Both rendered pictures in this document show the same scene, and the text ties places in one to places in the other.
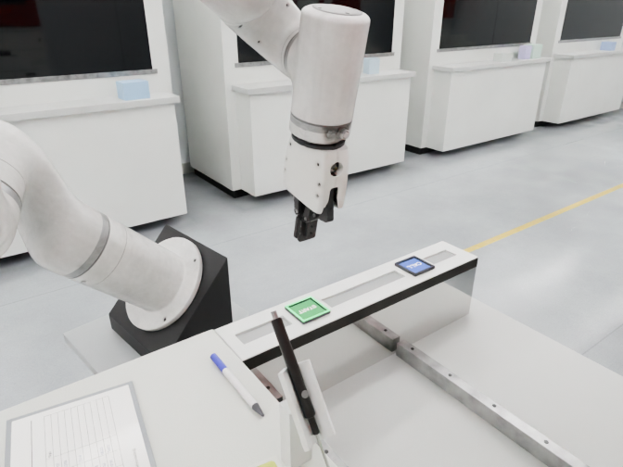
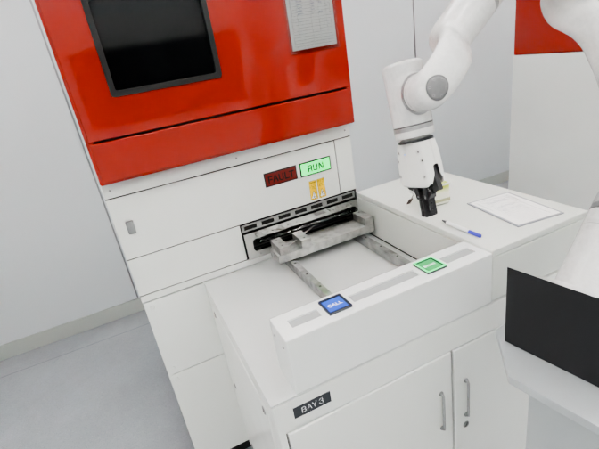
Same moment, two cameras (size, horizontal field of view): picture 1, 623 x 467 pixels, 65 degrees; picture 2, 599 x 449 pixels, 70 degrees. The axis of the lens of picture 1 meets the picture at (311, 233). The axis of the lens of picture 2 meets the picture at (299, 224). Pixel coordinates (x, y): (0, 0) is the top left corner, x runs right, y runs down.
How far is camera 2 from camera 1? 1.61 m
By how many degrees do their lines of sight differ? 130
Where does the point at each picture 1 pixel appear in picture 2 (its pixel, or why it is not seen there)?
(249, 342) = (463, 248)
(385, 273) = (364, 297)
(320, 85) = not seen: hidden behind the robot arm
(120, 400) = (515, 220)
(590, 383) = (246, 313)
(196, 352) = (493, 240)
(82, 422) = (525, 214)
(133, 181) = not seen: outside the picture
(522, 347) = (265, 335)
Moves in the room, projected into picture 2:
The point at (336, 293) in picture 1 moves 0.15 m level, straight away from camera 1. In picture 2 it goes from (408, 280) to (406, 320)
